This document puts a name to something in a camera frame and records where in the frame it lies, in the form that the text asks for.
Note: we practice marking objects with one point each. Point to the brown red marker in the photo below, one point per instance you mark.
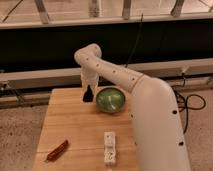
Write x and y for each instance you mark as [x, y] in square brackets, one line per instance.
[57, 152]

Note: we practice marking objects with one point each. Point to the white patterned box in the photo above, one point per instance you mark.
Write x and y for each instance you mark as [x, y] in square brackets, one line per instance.
[109, 148]

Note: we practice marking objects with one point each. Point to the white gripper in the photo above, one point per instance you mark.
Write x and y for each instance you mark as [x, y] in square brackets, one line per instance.
[89, 78]

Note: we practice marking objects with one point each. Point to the black eraser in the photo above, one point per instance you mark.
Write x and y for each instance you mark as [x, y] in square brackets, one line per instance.
[88, 95]

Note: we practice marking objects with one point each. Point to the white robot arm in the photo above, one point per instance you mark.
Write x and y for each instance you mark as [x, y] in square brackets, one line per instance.
[157, 128]

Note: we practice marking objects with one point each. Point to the green ceramic bowl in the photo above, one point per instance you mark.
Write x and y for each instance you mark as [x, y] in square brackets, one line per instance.
[110, 100]

